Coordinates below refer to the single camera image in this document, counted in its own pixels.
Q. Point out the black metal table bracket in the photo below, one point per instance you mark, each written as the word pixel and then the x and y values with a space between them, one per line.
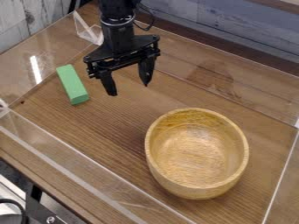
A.
pixel 38 213

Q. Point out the green rectangular block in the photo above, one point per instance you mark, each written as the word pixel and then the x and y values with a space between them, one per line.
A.
pixel 72 84

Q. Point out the clear acrylic front wall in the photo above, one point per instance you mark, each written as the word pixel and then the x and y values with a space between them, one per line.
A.
pixel 83 185

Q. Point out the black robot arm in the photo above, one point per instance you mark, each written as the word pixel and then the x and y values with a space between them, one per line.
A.
pixel 118 12

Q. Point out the clear acrylic corner bracket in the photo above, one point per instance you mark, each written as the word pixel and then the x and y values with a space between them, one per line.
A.
pixel 91 33

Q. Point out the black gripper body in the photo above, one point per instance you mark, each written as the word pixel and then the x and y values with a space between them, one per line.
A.
pixel 122 50

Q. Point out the brown wooden bowl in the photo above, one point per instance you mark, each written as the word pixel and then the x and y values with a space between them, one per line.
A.
pixel 196 152

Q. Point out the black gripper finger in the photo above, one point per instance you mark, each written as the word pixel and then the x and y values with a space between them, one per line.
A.
pixel 108 83
pixel 146 67

